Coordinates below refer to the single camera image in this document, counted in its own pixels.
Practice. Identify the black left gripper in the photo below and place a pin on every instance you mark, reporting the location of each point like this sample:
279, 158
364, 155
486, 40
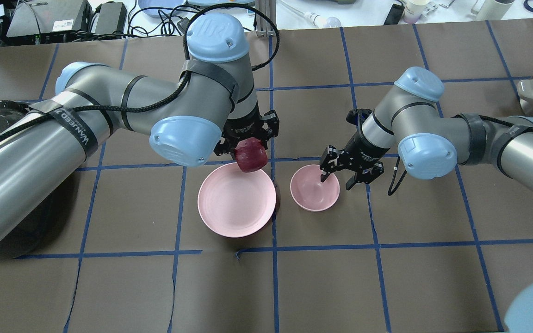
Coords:
243, 128

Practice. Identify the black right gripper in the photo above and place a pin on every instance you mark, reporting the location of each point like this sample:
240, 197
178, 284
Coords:
358, 150

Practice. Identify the red apple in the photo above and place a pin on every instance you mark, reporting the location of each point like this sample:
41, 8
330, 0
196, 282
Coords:
250, 155

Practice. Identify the pink bowl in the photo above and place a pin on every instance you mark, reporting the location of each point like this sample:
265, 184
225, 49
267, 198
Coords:
310, 193

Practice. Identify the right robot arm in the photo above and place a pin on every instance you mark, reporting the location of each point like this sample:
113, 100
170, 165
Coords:
429, 145

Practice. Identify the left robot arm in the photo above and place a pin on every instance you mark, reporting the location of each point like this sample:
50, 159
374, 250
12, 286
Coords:
210, 110

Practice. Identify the pink plate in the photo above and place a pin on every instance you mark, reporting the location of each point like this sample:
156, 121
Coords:
235, 204

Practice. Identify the blue plate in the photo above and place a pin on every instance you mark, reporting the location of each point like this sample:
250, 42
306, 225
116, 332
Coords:
152, 8

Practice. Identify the black power adapter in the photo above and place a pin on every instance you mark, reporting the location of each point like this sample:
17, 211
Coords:
394, 15

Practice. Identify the white cup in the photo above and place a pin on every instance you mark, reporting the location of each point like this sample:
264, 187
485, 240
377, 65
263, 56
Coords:
484, 10

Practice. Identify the black computer box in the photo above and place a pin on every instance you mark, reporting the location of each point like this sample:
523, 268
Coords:
49, 17

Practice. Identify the aluminium frame post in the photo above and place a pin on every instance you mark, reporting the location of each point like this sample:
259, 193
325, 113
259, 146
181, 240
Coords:
268, 9

